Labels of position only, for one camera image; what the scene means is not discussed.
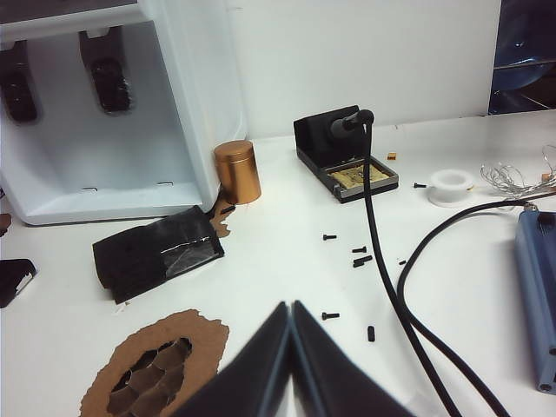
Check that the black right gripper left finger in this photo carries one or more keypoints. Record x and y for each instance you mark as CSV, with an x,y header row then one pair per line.
x,y
234,382

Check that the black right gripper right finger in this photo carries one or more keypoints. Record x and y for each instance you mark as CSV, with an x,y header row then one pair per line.
x,y
343,382

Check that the black sponge block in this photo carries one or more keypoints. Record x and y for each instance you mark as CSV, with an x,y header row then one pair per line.
x,y
130,260

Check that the blue soldering station box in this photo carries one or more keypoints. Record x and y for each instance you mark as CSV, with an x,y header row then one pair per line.
x,y
538,304

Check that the black USB hub box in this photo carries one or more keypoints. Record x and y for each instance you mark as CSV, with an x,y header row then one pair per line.
x,y
13,282

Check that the large brown patch with holes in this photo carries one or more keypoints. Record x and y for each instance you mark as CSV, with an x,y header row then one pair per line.
x,y
200,343

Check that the copper cylinder can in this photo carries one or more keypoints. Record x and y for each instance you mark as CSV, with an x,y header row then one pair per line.
x,y
236,174

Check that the small orange connector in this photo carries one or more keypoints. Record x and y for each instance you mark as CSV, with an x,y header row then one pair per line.
x,y
548,180
392,156

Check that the black soldering iron stand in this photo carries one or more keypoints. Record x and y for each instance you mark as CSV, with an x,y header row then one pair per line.
x,y
313,139

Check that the white water dispenser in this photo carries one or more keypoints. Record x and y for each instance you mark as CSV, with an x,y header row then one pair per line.
x,y
130,152

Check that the black dispenser tap paddle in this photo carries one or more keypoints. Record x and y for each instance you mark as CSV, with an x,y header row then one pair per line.
x,y
106,74
17,87

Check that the blue spare water jug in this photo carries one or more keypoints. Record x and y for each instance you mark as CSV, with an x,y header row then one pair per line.
x,y
525,56

